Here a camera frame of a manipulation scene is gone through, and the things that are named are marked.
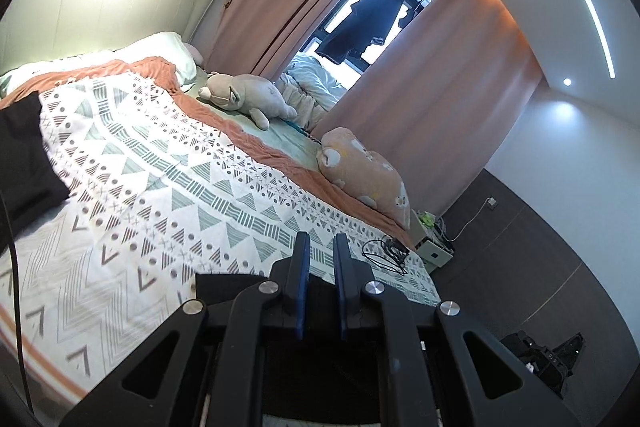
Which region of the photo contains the black shirt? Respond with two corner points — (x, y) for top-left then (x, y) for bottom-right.
(194, 272), (441, 415)

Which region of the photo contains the black charger with cable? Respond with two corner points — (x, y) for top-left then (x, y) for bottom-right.
(361, 234), (412, 276)

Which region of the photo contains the cream padded headboard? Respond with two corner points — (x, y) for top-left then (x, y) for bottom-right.
(0, 0), (231, 74)

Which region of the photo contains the white pillow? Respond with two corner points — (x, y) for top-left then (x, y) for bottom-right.
(112, 32), (199, 86)

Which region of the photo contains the white cable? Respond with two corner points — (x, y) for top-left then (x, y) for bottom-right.
(446, 202), (493, 244)

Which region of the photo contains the white crumpled duvet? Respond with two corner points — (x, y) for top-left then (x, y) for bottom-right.
(272, 53), (362, 134)

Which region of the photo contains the black hanging coat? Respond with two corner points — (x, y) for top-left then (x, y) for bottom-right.
(315, 0), (412, 66)

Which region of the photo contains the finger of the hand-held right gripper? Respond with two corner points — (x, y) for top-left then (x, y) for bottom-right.
(545, 332), (587, 360)

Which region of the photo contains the pale green bed sheet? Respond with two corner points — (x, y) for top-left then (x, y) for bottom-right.
(180, 67), (327, 170)

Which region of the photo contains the cream nightstand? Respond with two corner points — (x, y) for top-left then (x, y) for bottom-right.
(410, 209), (456, 269)

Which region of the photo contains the triangle patterned blanket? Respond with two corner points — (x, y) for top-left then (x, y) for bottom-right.
(0, 56), (442, 423)

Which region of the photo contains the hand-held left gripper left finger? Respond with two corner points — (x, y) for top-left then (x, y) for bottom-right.
(60, 231), (312, 427)

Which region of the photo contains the beige plush toy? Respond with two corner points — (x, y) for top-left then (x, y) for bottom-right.
(197, 72), (299, 130)

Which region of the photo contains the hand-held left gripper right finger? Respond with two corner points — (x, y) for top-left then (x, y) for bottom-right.
(332, 233), (592, 427)

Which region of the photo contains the stack of black clothes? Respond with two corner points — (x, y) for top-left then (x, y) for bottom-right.
(0, 92), (72, 254)

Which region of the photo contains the peach printed pillow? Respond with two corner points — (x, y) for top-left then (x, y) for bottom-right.
(316, 127), (412, 231)

